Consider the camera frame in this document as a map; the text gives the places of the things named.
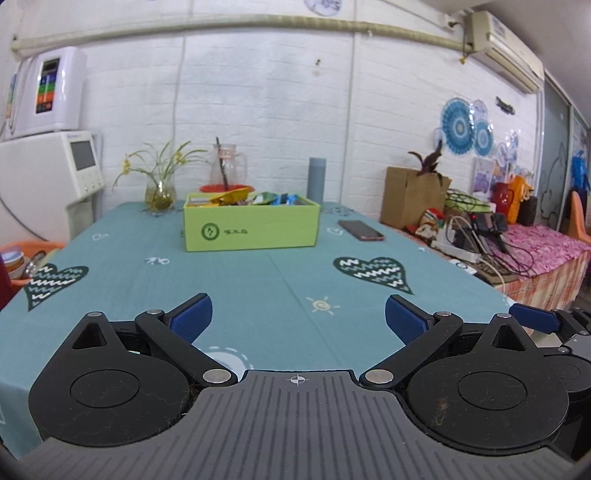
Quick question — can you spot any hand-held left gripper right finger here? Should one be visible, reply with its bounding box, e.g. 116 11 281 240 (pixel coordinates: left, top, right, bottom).
360 294 539 388

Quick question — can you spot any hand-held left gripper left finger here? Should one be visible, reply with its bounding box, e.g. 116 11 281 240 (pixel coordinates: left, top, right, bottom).
62 293 238 387

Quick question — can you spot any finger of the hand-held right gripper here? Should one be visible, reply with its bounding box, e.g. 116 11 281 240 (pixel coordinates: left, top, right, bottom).
510 303 591 347

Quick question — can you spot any green cardboard box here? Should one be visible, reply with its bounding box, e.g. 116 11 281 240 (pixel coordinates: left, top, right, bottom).
183 193 321 252

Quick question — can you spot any yellow snack packet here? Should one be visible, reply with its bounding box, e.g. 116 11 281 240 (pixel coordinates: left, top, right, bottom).
210 187 254 206

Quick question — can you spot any orange plaid cloth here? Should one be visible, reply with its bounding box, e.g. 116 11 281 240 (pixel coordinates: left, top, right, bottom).
496 251 591 319

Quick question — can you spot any smartphone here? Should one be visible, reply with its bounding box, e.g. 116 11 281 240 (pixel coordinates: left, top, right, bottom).
338 220 385 241

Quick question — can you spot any red white figurine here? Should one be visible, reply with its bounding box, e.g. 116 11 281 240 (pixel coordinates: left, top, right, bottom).
406 208 446 241

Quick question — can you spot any black power adapter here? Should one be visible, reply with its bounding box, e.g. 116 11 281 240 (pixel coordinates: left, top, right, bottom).
471 213 509 236

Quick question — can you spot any orange plastic chair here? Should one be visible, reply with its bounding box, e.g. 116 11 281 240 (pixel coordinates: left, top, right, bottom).
568 190 591 245

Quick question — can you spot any brown cardboard box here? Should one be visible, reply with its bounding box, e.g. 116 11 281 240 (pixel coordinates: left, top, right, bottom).
379 166 453 230

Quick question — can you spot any glass vase with plant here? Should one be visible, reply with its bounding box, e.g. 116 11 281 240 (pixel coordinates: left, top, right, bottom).
112 141 208 213

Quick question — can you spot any red container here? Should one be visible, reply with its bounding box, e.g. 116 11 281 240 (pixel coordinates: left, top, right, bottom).
490 181 513 215

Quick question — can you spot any orange bag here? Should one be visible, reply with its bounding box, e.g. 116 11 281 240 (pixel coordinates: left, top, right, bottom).
508 175 532 217

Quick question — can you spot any green patterned bag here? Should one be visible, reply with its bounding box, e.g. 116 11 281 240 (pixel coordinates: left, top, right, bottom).
445 187 492 213

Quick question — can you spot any red plastic basket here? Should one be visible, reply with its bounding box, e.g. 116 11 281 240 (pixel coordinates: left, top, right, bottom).
199 184 256 195

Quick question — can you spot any purple print card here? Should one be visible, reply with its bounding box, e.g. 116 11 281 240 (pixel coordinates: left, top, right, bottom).
472 157 497 197

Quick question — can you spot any glass pitcher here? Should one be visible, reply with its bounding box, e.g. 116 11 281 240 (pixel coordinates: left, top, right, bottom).
210 143 249 188

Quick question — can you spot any dark stick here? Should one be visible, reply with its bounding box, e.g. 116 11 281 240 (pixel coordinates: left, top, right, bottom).
215 137 229 190

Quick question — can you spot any dark dried plant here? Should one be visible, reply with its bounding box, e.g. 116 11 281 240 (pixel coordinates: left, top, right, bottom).
409 138 446 178

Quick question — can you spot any orange plastic basin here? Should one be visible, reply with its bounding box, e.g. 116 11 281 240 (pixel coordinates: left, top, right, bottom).
0 240 65 282

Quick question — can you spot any grey-blue bottle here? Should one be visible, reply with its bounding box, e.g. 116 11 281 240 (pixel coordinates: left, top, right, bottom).
308 157 327 204

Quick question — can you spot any frosted glass door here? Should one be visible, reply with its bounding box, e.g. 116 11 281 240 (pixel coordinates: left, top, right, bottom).
540 74 591 236

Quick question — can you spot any medium blue paper fan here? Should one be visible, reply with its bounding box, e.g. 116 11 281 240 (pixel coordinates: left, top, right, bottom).
473 121 495 158

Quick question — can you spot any dark red object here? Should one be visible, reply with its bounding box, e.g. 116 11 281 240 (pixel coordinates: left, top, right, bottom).
0 256 14 312

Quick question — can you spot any large blue paper fan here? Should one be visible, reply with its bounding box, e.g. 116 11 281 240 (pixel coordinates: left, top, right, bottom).
441 98 476 155

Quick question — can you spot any white appliance with screen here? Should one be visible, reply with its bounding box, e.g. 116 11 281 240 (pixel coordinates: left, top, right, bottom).
0 130 105 245

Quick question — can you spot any white water purifier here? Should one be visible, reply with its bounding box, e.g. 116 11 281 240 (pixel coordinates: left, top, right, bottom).
7 46 88 139

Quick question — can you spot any white air conditioner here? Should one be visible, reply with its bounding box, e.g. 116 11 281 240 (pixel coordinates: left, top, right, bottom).
464 10 546 95

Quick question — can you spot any beige wall pipe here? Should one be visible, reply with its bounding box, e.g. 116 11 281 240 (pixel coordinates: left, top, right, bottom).
11 14 467 52

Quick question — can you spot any round wall decoration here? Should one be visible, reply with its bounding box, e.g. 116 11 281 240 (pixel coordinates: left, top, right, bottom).
305 0 345 17

